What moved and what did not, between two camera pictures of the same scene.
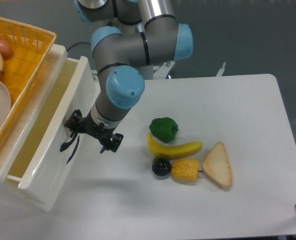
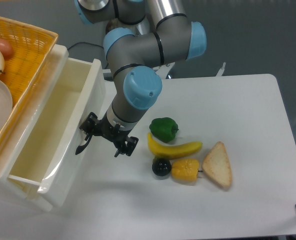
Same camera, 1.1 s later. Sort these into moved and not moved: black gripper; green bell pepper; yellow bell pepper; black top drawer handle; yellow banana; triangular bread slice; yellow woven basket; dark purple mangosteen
Moved: black gripper; black top drawer handle
Not moved: dark purple mangosteen; yellow banana; green bell pepper; yellow woven basket; triangular bread slice; yellow bell pepper
